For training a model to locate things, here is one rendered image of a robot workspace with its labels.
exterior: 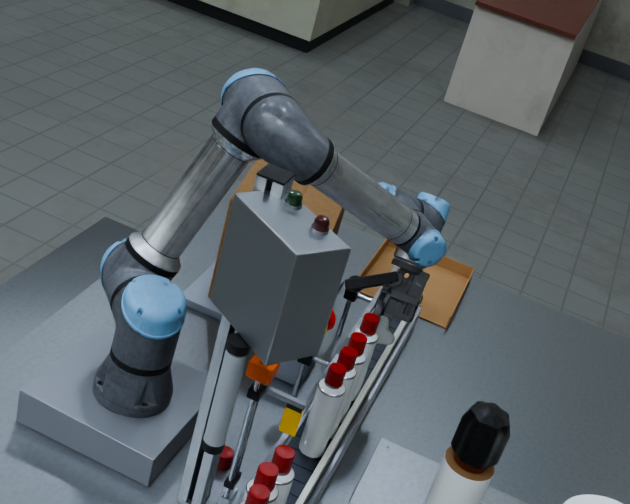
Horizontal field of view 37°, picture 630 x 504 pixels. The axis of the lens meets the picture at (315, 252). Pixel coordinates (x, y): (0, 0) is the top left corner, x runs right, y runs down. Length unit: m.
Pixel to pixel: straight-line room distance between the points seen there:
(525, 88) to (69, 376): 5.02
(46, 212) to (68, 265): 1.86
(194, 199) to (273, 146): 0.22
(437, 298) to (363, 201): 0.87
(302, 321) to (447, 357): 1.05
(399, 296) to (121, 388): 0.61
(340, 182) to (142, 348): 0.46
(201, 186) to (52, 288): 0.60
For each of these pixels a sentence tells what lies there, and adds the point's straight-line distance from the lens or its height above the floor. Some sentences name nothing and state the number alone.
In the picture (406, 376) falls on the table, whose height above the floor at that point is 0.83.
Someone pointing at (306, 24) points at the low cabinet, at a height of 0.20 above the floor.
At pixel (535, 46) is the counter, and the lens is 6.45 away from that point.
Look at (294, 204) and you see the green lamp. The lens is 1.36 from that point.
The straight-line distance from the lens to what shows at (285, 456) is 1.53.
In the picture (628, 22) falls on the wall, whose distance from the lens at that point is 8.68.
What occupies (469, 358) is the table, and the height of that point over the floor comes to 0.83.
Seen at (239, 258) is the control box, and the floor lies 1.39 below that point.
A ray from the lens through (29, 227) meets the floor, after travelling 4.06.
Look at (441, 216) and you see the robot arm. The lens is 2.02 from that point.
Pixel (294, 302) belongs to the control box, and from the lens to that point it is 1.31.
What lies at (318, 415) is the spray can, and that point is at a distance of 1.78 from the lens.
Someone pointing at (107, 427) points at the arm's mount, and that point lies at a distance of 1.79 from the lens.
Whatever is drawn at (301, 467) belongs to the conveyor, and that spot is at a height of 0.88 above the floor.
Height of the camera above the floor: 2.10
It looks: 29 degrees down
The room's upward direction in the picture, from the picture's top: 16 degrees clockwise
